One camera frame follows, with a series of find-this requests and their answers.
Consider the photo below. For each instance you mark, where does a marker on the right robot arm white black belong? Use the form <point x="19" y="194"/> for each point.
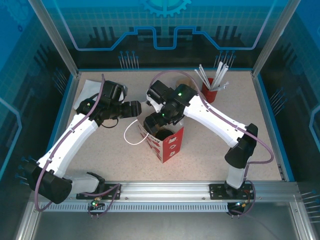
<point x="215" y="117"/>

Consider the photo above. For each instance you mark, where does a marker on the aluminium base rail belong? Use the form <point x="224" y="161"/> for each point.
<point x="165" y="190"/>

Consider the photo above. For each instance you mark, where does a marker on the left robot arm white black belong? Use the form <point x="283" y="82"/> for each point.
<point x="65" y="145"/>

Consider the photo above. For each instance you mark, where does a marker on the aluminium frame post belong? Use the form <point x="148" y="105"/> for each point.
<point x="272" y="42"/>
<point x="57" y="42"/>

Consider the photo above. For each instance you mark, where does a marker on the red white paper gift bag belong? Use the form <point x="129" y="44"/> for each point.
<point x="172" y="147"/>

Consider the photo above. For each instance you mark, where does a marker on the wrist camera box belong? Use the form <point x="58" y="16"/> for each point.
<point x="155" y="106"/>
<point x="123" y="92"/>

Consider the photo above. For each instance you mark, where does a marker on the black plastic cup lid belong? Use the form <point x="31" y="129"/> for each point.
<point x="167" y="134"/>

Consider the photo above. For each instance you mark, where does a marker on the brown pulp cup carrier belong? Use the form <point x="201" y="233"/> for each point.
<point x="185" y="82"/>

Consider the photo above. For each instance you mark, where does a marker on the grey metal front panel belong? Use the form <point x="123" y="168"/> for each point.
<point x="162" y="225"/>

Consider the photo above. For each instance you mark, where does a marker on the stack of white napkins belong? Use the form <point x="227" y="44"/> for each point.
<point x="86" y="90"/>

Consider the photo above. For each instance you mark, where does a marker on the small connector with green light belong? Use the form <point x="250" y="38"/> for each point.
<point x="241" y="204"/>
<point x="96" y="203"/>

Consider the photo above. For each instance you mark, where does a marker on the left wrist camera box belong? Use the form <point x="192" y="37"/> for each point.
<point x="123" y="92"/>

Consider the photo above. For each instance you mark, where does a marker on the red straw holder cup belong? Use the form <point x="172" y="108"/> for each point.
<point x="212" y="96"/>

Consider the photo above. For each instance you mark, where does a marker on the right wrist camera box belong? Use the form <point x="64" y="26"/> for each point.
<point x="155" y="106"/>

